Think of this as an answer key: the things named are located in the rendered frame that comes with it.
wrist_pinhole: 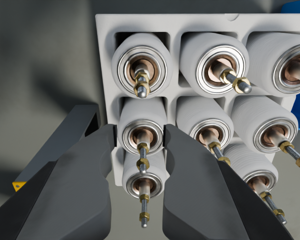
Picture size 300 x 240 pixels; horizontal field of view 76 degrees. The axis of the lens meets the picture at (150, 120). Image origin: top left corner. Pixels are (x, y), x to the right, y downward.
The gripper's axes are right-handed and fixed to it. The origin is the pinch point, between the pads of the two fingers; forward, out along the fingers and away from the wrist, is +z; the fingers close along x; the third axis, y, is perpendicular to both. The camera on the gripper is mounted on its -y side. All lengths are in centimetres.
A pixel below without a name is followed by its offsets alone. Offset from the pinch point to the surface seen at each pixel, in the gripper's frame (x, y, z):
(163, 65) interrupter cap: 3.0, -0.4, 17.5
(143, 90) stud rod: 0.2, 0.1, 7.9
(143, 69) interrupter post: 0.2, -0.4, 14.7
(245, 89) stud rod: 11.3, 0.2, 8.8
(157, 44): 2.2, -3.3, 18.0
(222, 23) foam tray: 13.4, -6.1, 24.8
